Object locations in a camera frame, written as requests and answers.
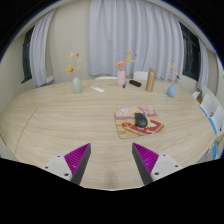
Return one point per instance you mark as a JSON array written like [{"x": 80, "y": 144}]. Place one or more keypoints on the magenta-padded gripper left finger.
[{"x": 58, "y": 166}]

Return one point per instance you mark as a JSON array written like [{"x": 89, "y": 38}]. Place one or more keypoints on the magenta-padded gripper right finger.
[{"x": 165, "y": 165}]

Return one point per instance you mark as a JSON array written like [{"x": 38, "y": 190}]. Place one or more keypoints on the black computer mouse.
[{"x": 141, "y": 120}]

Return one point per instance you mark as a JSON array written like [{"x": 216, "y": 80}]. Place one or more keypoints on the white chair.
[
  {"x": 140, "y": 75},
  {"x": 207, "y": 104},
  {"x": 106, "y": 78},
  {"x": 217, "y": 119}
]

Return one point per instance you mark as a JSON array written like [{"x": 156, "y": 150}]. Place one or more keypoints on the pale green vase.
[{"x": 77, "y": 86}]

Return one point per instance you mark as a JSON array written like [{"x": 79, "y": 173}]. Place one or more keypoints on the gold drink bottle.
[{"x": 150, "y": 80}]

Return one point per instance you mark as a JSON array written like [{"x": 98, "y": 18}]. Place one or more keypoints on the black oblong case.
[{"x": 135, "y": 83}]

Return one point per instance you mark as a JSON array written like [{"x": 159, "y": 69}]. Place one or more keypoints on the white remote control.
[{"x": 97, "y": 89}]

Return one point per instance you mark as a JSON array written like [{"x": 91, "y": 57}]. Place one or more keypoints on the blue marker pen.
[{"x": 124, "y": 85}]

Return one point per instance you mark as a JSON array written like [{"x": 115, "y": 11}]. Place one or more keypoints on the beige dried flower bunch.
[{"x": 174, "y": 69}]

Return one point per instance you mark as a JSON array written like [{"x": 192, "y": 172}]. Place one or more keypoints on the pink vase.
[{"x": 121, "y": 78}]

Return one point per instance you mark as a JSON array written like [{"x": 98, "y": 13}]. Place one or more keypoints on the yellow dried flower bunch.
[{"x": 69, "y": 69}]

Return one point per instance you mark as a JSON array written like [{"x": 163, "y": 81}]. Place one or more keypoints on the narrow white curtain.
[
  {"x": 203, "y": 66},
  {"x": 41, "y": 50}
]

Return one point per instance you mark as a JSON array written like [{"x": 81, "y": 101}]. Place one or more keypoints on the wide white curtain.
[{"x": 133, "y": 33}]

